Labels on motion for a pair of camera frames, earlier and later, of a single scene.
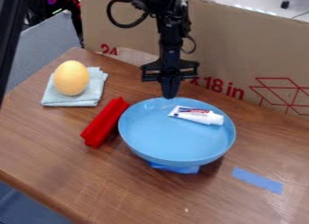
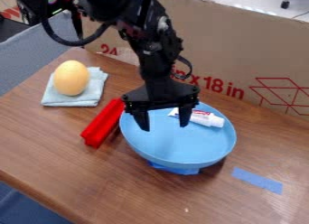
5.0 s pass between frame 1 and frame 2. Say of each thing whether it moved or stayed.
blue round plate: stayed
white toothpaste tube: stayed
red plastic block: stayed
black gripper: moved
